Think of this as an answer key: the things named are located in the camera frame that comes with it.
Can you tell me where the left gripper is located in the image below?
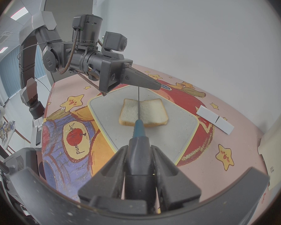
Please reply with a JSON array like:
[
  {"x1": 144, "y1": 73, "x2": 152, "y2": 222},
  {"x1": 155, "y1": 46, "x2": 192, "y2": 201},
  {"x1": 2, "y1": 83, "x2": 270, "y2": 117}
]
[{"x1": 70, "y1": 49, "x2": 162, "y2": 94}]

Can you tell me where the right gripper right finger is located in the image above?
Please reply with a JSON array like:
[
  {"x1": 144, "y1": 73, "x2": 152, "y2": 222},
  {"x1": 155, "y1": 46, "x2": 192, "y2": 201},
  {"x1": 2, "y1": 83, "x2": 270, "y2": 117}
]
[{"x1": 151, "y1": 145, "x2": 201, "y2": 214}]

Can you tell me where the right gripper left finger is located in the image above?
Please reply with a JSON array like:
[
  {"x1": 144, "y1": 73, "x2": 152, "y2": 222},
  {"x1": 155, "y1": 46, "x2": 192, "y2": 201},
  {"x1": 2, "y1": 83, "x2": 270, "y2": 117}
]
[{"x1": 78, "y1": 145, "x2": 130, "y2": 202}]

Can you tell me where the knife with blue-green handle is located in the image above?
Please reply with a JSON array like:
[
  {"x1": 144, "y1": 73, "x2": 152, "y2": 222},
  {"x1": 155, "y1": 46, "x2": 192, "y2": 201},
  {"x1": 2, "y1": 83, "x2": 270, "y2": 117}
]
[{"x1": 125, "y1": 85, "x2": 158, "y2": 201}]

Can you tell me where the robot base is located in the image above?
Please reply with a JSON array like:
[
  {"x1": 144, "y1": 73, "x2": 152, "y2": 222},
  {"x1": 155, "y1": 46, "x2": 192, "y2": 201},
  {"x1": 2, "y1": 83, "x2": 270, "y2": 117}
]
[{"x1": 0, "y1": 117, "x2": 46, "y2": 196}]

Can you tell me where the slice of bread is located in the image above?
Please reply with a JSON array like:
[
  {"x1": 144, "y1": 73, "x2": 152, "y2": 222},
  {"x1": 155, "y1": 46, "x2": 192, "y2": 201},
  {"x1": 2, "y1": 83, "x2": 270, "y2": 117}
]
[{"x1": 118, "y1": 98, "x2": 169, "y2": 127}]

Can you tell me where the cutting board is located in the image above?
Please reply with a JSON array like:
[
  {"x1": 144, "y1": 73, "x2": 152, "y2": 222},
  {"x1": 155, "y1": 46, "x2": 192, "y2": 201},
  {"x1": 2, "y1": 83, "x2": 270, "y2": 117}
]
[{"x1": 88, "y1": 85, "x2": 200, "y2": 166}]

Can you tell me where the white knife rest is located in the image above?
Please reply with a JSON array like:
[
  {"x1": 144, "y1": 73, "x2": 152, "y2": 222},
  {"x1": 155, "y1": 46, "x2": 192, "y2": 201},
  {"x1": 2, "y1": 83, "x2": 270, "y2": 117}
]
[{"x1": 196, "y1": 105, "x2": 235, "y2": 135}]

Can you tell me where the blue curtain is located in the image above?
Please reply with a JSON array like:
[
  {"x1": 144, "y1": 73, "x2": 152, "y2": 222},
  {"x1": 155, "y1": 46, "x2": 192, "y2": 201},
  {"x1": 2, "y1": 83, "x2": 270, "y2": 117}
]
[{"x1": 0, "y1": 47, "x2": 48, "y2": 100}]

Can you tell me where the ceiling light panel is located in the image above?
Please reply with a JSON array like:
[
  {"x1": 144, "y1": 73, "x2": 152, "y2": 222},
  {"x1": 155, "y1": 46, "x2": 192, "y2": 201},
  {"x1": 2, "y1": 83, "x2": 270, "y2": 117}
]
[{"x1": 10, "y1": 7, "x2": 30, "y2": 21}]

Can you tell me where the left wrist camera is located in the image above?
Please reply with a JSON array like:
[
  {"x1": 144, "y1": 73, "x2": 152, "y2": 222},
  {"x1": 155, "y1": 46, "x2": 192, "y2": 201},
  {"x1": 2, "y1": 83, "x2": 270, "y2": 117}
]
[{"x1": 99, "y1": 31, "x2": 128, "y2": 58}]

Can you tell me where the black cable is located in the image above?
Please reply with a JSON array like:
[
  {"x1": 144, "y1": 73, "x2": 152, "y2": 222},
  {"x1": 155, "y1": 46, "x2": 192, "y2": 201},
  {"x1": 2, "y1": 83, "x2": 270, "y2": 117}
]
[{"x1": 57, "y1": 28, "x2": 107, "y2": 97}]

